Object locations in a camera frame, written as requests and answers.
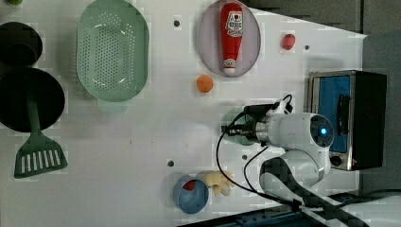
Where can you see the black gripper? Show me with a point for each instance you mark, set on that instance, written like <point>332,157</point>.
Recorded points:
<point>243,130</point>

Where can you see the large black pan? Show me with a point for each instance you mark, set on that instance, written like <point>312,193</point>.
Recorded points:
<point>48,93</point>

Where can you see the cream plush toy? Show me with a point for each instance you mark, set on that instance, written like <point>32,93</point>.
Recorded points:
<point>221,184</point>

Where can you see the grey round plate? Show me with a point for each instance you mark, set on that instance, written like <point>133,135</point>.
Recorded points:
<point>211,48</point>

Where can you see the small green object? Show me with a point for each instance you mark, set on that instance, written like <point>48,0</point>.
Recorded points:
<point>14,2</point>

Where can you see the green mug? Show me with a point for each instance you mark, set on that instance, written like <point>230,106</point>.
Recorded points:
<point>228,118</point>

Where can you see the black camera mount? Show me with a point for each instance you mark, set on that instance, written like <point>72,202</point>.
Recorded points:
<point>256,112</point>

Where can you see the small red toy in bowl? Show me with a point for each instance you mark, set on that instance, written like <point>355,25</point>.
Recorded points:
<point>189,186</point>

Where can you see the red strawberry toy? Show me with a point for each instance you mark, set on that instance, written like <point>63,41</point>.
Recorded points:
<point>288,41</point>

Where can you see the green slotted spatula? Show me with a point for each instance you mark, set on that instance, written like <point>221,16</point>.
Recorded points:
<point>39,154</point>

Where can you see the blue metal frame rail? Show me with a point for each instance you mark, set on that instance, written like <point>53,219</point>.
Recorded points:
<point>260,218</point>

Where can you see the silver black toaster oven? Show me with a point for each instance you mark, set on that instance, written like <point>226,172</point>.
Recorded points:
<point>355,103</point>

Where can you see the green perforated colander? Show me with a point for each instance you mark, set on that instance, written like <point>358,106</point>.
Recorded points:
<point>112,53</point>

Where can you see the blue bowl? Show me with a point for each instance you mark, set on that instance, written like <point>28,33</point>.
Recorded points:
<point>190,202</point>

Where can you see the small black pot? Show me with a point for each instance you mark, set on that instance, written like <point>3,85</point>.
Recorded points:
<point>20,44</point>

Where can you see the red ketchup bottle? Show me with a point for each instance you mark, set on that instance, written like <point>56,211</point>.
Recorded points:
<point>231,32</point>

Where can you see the orange toy fruit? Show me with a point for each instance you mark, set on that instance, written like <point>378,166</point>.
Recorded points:
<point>205,83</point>

